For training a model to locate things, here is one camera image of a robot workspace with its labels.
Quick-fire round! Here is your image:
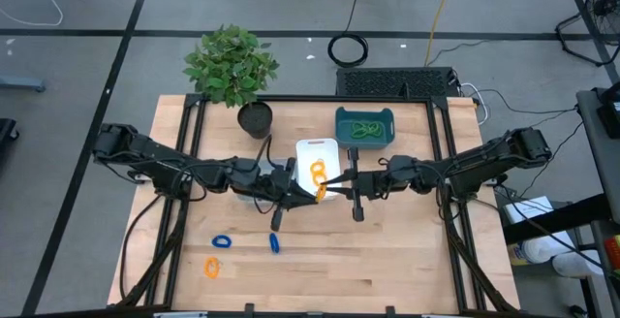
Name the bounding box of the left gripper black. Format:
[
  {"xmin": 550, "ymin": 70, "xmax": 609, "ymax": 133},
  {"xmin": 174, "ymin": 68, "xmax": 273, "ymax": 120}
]
[{"xmin": 238, "ymin": 157, "xmax": 320, "ymax": 233}]

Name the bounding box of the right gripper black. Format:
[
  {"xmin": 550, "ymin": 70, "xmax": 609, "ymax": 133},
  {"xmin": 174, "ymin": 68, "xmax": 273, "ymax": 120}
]
[{"xmin": 320, "ymin": 146, "xmax": 430, "ymax": 223}]

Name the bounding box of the white plastic bin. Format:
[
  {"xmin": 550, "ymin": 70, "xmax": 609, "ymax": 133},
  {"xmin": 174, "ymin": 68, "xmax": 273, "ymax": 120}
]
[{"xmin": 294, "ymin": 137, "xmax": 342, "ymax": 202}]

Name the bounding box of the grey plastic bin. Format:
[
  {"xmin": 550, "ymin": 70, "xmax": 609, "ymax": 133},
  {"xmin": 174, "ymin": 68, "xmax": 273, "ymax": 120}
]
[{"xmin": 232, "ymin": 156, "xmax": 297, "ymax": 204}]

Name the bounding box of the teal plastic bin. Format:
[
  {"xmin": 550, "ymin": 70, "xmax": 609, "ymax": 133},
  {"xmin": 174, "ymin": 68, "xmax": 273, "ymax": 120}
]
[{"xmin": 334, "ymin": 106, "xmax": 396, "ymax": 150}]

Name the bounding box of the black perforated computer case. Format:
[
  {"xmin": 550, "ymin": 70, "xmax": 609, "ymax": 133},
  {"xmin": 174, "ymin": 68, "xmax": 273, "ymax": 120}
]
[{"xmin": 335, "ymin": 66, "xmax": 461, "ymax": 99}]

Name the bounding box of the green potted plant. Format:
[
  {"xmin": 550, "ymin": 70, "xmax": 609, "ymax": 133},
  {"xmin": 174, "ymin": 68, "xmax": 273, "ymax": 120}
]
[{"xmin": 182, "ymin": 23, "xmax": 281, "ymax": 141}]

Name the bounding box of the silver metal plate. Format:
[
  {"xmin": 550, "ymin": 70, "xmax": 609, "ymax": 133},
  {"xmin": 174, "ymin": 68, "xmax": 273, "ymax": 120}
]
[{"xmin": 152, "ymin": 311, "xmax": 209, "ymax": 318}]

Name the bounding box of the white paper sheet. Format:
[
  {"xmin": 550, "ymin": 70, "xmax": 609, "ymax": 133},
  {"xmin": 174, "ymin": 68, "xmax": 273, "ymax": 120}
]
[{"xmin": 503, "ymin": 195, "xmax": 556, "ymax": 225}]

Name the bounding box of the white paper towel roll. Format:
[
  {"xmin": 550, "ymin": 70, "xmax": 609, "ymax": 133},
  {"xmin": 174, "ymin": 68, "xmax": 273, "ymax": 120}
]
[{"xmin": 525, "ymin": 233, "xmax": 575, "ymax": 265}]

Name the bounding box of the black metal shelf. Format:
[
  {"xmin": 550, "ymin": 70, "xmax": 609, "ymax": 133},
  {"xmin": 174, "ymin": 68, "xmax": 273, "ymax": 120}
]
[{"xmin": 502, "ymin": 192, "xmax": 620, "ymax": 318}]

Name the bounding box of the black side table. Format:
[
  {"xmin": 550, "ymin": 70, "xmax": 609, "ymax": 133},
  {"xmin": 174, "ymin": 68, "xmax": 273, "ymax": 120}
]
[{"xmin": 575, "ymin": 87, "xmax": 620, "ymax": 222}]

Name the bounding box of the black device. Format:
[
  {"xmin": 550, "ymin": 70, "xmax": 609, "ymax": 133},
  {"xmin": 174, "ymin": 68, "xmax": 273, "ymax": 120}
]
[{"xmin": 596, "ymin": 82, "xmax": 620, "ymax": 140}]

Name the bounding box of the red and yellow package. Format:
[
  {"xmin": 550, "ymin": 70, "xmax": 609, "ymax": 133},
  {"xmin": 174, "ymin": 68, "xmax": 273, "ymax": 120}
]
[{"xmin": 604, "ymin": 234, "xmax": 620, "ymax": 273}]

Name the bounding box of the grey furniture foot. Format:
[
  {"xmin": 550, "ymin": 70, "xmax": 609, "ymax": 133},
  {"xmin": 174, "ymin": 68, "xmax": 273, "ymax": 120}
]
[{"xmin": 0, "ymin": 76, "xmax": 47, "ymax": 93}]

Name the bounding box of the black chair part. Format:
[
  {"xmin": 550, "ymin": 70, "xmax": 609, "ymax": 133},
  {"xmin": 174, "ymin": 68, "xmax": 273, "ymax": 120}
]
[{"xmin": 0, "ymin": 117, "xmax": 20, "ymax": 154}]

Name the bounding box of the black floor fan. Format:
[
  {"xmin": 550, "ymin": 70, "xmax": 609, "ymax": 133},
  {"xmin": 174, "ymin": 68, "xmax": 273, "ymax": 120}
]
[{"xmin": 554, "ymin": 0, "xmax": 620, "ymax": 67}]

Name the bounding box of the black aluminium table frame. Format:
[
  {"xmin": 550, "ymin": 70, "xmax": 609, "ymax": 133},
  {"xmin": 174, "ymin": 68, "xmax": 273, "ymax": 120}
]
[{"xmin": 115, "ymin": 92, "xmax": 522, "ymax": 312}]

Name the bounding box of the coiled black cable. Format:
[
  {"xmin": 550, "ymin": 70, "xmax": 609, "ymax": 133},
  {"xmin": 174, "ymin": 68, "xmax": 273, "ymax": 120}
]
[{"xmin": 326, "ymin": 32, "xmax": 370, "ymax": 69}]

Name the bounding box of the white cable loop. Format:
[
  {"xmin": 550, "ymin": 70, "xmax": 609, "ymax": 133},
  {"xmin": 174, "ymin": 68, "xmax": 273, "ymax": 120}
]
[{"xmin": 459, "ymin": 82, "xmax": 490, "ymax": 126}]

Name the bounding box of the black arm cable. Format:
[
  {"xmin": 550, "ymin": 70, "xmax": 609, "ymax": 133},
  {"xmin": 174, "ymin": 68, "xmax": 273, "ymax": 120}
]
[{"xmin": 118, "ymin": 192, "xmax": 164, "ymax": 302}]

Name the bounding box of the yellow cable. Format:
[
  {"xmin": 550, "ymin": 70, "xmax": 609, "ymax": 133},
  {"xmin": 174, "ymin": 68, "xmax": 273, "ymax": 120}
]
[{"xmin": 424, "ymin": 0, "xmax": 459, "ymax": 67}]

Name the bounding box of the long black power cable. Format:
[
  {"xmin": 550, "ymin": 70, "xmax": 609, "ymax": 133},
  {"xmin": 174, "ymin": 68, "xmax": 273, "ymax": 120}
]
[{"xmin": 464, "ymin": 87, "xmax": 582, "ymax": 115}]

